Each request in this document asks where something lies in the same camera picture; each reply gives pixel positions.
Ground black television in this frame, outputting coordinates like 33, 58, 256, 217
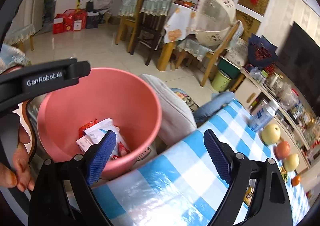
277, 22, 320, 92

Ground white rice bag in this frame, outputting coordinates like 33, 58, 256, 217
226, 39, 250, 65

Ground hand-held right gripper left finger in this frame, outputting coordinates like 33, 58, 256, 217
29, 130, 118, 226

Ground blue white checkered tablecloth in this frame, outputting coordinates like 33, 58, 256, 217
91, 99, 310, 226

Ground wooden chair with quilted cover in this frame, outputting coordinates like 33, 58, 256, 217
116, 0, 145, 54

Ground cartoon print floor mat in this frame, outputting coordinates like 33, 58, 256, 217
170, 88, 200, 113

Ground light green waste bin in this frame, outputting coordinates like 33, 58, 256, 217
211, 69, 233, 92

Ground white orange print tablecloth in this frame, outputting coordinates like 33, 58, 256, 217
164, 4, 200, 44

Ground cream mesh food cover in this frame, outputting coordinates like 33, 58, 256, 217
195, 0, 237, 46

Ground grey cushion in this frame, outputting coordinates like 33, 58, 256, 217
139, 74, 198, 146

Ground green storage box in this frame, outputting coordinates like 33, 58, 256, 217
217, 56, 242, 79

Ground yellow pear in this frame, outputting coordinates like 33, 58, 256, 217
261, 123, 281, 145
284, 153, 300, 172

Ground dark blue flower bouquet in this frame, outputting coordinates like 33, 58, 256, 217
246, 34, 278, 68

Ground wooden dining table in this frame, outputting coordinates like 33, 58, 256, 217
157, 1, 200, 72

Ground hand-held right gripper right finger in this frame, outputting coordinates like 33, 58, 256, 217
203, 128, 293, 226

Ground red gift boxes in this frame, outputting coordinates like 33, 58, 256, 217
52, 9, 88, 35

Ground wooden chair with lace cover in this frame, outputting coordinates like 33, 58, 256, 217
175, 20, 244, 87

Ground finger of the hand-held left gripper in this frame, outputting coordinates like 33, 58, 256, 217
61, 58, 91, 86

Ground white blue milk bottle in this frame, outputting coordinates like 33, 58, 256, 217
247, 100, 279, 133

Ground person's left hand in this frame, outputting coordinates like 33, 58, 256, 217
0, 124, 35, 193

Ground red white snack wrapper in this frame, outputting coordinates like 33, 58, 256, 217
111, 141, 131, 161

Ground cream television cabinet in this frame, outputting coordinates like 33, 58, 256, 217
234, 66, 320, 174

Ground red apple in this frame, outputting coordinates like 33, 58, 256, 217
274, 141, 291, 160

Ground pack of water bottles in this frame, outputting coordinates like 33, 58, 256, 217
249, 67, 265, 84

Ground pink plastic bin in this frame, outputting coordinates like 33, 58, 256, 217
37, 67, 163, 180

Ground blue cloth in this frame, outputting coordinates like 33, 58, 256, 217
192, 91, 235, 124

